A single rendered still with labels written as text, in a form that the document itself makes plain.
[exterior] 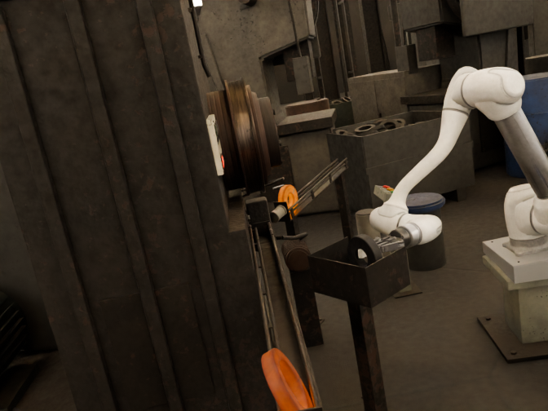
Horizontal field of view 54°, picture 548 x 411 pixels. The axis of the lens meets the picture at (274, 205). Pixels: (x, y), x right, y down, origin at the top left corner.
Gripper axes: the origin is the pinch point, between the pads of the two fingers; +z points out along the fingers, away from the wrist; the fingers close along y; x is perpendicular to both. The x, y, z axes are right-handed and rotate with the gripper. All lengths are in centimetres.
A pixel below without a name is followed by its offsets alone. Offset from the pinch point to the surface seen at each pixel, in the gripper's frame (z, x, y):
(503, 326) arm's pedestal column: -87, -59, -2
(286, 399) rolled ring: 73, -7, -41
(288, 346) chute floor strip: 48, -14, -11
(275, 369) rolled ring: 72, -2, -37
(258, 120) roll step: 12, 49, 37
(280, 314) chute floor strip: 37.8, -11.2, 3.8
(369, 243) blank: 3.9, 4.7, -5.4
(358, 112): -369, 32, 330
